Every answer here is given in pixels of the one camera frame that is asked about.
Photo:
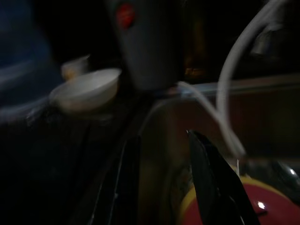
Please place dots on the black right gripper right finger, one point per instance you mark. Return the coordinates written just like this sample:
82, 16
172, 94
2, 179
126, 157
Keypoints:
211, 187

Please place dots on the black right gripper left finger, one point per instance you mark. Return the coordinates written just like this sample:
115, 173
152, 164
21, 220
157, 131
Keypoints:
126, 187

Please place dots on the red plate floral rim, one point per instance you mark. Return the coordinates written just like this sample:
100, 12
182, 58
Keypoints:
281, 211

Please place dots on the steel spoon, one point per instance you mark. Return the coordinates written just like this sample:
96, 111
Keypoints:
288, 173

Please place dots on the stainless steel sink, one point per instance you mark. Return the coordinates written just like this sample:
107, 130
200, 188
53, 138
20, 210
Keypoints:
269, 117

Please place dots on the white bowl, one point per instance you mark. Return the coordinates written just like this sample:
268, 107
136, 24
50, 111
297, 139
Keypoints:
86, 91

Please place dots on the olive oil bottle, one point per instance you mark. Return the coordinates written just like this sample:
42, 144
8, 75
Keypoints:
193, 63

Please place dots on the white printed cup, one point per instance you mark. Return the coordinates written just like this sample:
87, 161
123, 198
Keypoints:
72, 68

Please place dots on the grey water filter canister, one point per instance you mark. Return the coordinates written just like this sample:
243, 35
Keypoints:
145, 47

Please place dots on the chrome gooseneck faucet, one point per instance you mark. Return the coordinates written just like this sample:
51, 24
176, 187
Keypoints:
260, 47

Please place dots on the white tiered food container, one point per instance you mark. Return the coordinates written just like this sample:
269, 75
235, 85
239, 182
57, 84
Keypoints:
18, 58

